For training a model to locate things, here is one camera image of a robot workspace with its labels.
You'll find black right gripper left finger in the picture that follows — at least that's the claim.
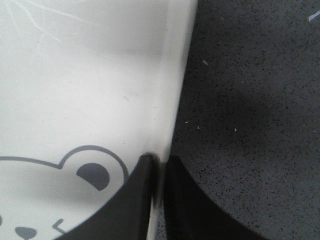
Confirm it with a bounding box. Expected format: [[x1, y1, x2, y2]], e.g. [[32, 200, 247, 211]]
[[58, 154, 156, 240]]

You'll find cream bear serving tray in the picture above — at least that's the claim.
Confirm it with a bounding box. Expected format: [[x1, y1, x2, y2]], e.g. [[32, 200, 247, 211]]
[[0, 0, 198, 240]]

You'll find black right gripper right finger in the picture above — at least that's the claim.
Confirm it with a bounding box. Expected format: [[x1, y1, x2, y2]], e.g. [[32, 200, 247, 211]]
[[163, 155, 263, 240]]

